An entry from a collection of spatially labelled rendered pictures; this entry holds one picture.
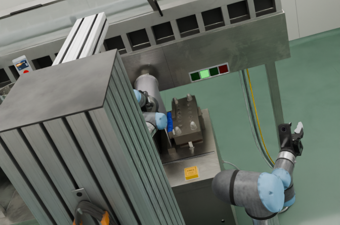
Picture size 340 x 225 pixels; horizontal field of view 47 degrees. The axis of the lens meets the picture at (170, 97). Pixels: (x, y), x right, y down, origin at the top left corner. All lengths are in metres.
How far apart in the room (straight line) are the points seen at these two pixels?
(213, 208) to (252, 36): 1.03
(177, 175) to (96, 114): 1.52
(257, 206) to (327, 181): 2.02
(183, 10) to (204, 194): 1.05
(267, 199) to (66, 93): 0.72
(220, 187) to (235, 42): 1.27
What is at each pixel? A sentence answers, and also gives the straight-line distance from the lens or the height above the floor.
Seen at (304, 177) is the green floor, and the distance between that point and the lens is 3.31.
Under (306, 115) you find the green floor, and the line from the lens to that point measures 3.91.
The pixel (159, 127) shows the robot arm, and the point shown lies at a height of 1.39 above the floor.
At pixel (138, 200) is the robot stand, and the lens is 0.86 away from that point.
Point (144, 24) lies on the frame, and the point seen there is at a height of 1.60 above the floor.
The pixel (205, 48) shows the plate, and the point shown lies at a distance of 2.39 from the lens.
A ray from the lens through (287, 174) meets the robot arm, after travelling 1.59.
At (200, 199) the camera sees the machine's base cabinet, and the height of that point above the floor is 0.73.
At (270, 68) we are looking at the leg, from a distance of 2.72.
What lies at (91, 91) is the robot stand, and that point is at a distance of 0.77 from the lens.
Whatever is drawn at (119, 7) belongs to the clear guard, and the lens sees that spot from 2.17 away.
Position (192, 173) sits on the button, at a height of 0.92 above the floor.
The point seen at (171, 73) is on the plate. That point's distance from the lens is 2.44.
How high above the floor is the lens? 2.36
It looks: 30 degrees down
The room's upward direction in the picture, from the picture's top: 18 degrees counter-clockwise
